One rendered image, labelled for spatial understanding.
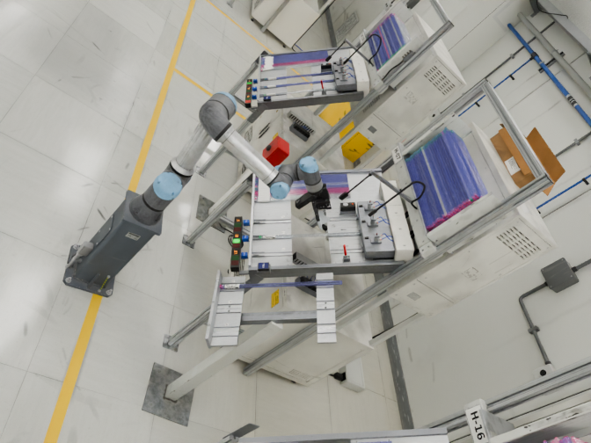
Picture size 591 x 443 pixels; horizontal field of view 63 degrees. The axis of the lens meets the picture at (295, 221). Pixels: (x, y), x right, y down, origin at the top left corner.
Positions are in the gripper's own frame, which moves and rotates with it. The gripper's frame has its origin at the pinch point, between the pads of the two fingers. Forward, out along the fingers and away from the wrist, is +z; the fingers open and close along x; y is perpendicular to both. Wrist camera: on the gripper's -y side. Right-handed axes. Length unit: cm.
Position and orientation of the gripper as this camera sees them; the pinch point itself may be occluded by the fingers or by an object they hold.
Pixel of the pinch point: (319, 219)
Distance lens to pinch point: 229.6
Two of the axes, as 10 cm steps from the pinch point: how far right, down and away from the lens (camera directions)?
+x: -0.3, -7.0, 7.1
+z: 2.4, 6.9, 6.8
